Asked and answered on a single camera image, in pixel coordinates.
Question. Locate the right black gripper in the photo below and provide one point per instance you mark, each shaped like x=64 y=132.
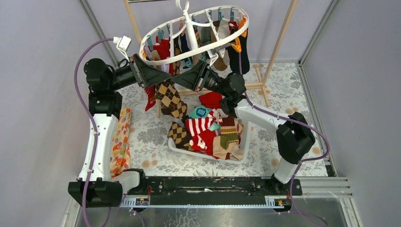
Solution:
x=195 y=79

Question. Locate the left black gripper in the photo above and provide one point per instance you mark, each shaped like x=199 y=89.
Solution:
x=138 y=71

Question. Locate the red snowflake christmas sock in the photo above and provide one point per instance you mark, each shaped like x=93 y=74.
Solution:
x=150 y=92

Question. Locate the dark brown argyle sock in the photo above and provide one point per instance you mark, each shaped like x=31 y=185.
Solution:
x=170 y=100

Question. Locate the dark navy sock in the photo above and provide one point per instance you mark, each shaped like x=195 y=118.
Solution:
x=239 y=61

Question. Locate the white round clip hanger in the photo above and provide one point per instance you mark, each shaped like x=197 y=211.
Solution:
x=234 y=43

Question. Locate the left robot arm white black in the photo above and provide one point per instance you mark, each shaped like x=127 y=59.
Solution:
x=95 y=187

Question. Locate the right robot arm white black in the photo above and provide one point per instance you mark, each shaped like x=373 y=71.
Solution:
x=294 y=135

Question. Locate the red sock behind basket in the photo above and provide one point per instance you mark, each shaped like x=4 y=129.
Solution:
x=211 y=100

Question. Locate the red hanging sock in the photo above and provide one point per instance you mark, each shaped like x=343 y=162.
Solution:
x=163 y=49

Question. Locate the teal blue patterned sock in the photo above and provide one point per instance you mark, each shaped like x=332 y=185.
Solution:
x=199 y=112

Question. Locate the red white striped sock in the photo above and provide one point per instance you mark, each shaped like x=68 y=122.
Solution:
x=198 y=125

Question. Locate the red santa sock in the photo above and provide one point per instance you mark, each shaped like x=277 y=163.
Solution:
x=203 y=142

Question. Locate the white laundry basket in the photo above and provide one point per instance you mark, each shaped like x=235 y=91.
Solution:
x=245 y=136

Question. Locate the patchwork brown green sock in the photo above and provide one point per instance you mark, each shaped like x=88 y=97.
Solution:
x=226 y=143

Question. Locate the floral grey table mat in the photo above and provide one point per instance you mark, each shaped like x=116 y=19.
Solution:
x=148 y=132

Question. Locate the orange leaf patterned cloth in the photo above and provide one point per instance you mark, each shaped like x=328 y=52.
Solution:
x=120 y=156

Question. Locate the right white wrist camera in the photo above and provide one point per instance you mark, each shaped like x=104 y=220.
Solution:
x=214 y=54

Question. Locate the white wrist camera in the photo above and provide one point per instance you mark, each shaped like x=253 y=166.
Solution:
x=122 y=44
x=214 y=54

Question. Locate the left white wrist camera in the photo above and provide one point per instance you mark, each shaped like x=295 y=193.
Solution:
x=122 y=44

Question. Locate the wooden drying rack frame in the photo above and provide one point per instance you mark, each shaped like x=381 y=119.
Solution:
x=282 y=31

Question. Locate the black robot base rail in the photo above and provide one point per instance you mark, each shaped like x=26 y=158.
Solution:
x=210 y=192

